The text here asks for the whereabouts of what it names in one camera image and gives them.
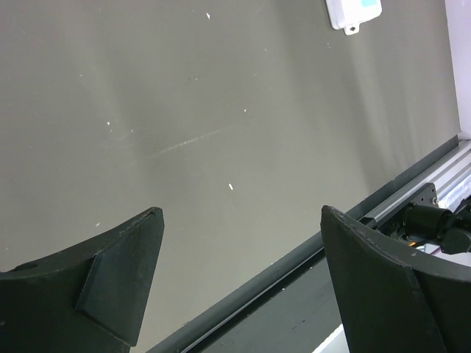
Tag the white power strip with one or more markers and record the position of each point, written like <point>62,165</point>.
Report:
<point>348,15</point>

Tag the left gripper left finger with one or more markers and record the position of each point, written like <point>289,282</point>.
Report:
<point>90,297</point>

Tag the aluminium front rail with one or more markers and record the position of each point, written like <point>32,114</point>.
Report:
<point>442,175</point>

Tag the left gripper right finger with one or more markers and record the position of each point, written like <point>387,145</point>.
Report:
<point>392,297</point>

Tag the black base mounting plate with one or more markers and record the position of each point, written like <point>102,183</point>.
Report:
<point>298,318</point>

